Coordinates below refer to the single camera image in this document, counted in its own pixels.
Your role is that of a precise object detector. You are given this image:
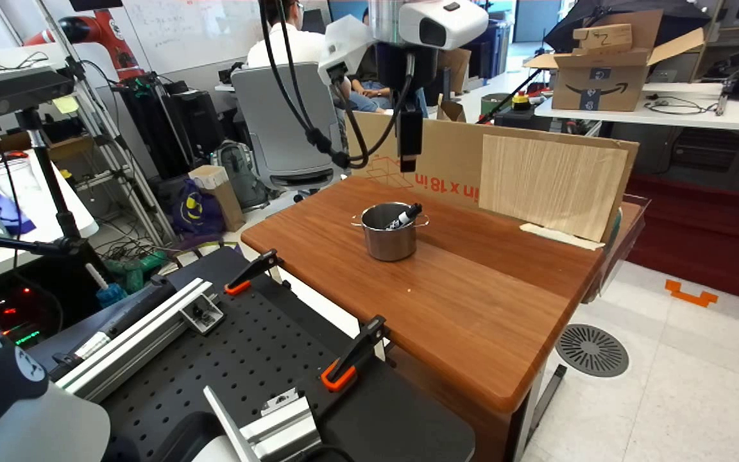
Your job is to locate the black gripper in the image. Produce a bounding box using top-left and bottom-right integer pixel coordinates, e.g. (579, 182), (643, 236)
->
(393, 43), (431, 174)

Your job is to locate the small steel pot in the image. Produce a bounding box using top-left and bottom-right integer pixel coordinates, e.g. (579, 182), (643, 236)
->
(350, 200), (431, 265)

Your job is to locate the orange floor marker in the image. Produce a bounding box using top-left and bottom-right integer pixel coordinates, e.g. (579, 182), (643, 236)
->
(661, 277), (720, 310)

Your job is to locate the grey office chair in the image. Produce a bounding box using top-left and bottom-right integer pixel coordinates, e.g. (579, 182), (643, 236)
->
(227, 60), (347, 202)

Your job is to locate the light wood pattern panel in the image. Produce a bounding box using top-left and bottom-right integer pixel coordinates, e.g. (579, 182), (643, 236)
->
(477, 132), (634, 243)

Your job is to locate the person in white shirt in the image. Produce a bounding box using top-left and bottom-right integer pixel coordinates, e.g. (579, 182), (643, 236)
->
(244, 0), (327, 73)

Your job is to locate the grey backpack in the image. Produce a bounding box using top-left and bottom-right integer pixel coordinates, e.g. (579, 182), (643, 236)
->
(213, 139), (271, 207)

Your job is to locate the open amazon cardboard box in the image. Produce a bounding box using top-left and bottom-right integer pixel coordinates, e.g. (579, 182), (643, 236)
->
(526, 7), (707, 114)

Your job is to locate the tan cardboard box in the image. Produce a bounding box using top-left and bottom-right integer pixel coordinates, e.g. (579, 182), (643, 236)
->
(187, 161), (249, 232)

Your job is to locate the small brown cardboard box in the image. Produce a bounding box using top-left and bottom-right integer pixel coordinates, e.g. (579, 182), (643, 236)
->
(572, 21), (637, 52)

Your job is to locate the blue bag with yellow logo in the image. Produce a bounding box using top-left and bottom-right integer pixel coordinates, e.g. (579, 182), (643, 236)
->
(166, 174), (226, 246)

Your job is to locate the black equipment case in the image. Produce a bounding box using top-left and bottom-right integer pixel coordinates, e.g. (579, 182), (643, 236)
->
(121, 75), (222, 174)

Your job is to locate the whiteboard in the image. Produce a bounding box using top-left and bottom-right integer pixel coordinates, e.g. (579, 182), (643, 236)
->
(121, 0), (264, 75)

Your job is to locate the black perforated breadboard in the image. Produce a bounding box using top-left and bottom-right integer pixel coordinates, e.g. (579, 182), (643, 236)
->
(26, 246), (479, 462)

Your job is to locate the round floor drain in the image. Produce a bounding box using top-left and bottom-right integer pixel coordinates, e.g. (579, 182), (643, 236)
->
(553, 320), (634, 379)

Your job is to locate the silver metal stand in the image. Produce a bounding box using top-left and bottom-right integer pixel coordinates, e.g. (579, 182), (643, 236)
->
(37, 0), (173, 249)

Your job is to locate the grey metal table leg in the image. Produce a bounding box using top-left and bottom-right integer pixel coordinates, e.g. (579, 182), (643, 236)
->
(513, 363), (570, 459)

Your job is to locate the green tool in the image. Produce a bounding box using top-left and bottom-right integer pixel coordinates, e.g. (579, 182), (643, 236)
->
(102, 249), (172, 299)

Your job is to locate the short aluminium extrusion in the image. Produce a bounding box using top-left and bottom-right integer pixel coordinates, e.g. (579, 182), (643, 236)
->
(200, 382), (326, 462)

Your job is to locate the white desk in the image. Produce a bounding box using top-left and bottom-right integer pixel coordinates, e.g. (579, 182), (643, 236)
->
(533, 80), (739, 136)

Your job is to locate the red machine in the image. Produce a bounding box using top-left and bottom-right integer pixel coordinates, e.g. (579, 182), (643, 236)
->
(68, 7), (143, 80)

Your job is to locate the long aluminium extrusion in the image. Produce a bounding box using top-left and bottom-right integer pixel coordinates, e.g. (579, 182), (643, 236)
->
(50, 277), (226, 405)

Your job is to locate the black tripod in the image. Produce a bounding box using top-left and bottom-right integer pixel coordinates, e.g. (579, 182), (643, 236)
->
(0, 105), (109, 284)

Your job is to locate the blue cloth item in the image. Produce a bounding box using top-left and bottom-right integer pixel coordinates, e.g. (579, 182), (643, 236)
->
(0, 186), (37, 238)

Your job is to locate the black controller with lights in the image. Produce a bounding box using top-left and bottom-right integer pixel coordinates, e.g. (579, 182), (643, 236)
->
(0, 273), (66, 354)

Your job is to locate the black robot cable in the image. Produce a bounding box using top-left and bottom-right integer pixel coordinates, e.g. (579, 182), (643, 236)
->
(255, 0), (416, 169)

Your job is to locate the black clamp with orange handle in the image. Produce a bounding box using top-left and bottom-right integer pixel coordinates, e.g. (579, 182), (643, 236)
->
(318, 317), (389, 396)
(222, 249), (282, 301)

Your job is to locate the black stereo camera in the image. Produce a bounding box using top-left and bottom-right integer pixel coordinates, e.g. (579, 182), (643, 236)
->
(0, 66), (77, 118)

